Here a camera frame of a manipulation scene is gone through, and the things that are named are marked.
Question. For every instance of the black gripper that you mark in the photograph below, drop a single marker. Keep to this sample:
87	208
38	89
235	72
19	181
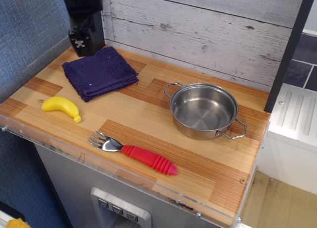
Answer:
81	22

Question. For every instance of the purple rag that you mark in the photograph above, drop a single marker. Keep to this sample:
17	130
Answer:
93	76

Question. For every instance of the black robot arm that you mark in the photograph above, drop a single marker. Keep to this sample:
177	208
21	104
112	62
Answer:
77	6

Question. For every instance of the yellow toy banana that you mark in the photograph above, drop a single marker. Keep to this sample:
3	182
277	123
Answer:
64	105

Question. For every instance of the clear acrylic edge guard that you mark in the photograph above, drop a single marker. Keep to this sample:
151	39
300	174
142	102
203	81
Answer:
213	175

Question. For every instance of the silver button panel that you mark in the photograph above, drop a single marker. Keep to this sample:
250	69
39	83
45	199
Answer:
114	212

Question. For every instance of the yellow black object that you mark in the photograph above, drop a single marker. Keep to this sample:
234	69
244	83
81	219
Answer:
13	223

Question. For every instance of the white ribbed cabinet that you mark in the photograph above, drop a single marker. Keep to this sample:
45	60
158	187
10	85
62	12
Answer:
289	150

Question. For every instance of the black left frame post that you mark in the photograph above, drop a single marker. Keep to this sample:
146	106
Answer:
98	34

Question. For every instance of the black frame post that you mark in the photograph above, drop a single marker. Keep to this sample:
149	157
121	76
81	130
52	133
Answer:
298	27
98	34

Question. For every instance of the silver pan with handles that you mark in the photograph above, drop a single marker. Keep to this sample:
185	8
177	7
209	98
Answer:
203	111

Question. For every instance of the red handled fork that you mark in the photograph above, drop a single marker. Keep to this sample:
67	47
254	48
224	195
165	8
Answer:
151	159

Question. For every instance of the black right frame post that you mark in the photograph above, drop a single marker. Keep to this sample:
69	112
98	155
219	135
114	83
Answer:
298	27

